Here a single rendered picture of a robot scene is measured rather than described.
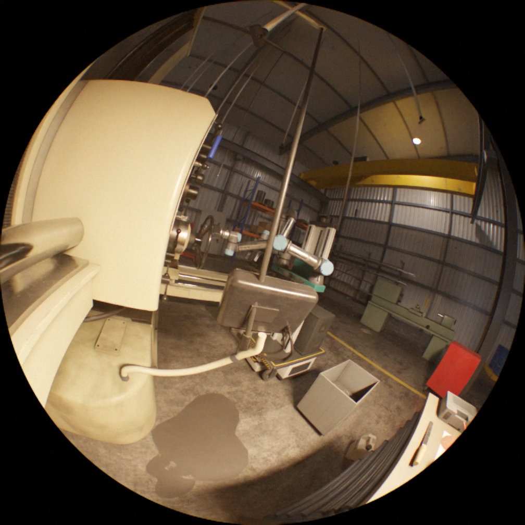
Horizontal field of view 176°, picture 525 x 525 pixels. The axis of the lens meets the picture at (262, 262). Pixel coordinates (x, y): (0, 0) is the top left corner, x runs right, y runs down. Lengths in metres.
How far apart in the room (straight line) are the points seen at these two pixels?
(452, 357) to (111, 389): 3.76
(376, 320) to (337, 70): 8.47
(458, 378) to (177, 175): 3.76
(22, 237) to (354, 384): 2.22
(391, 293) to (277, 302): 4.95
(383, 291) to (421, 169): 4.80
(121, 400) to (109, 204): 0.83
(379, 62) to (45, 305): 7.91
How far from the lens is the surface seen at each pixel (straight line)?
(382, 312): 5.42
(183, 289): 1.86
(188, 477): 1.42
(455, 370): 3.44
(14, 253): 0.44
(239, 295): 0.54
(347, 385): 2.03
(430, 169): 7.54
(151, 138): 0.67
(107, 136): 0.74
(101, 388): 1.00
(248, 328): 0.61
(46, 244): 0.52
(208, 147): 0.78
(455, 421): 1.11
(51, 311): 0.43
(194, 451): 1.46
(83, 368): 1.10
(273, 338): 2.15
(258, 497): 1.47
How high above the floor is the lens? 1.41
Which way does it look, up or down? 7 degrees down
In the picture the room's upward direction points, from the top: 17 degrees clockwise
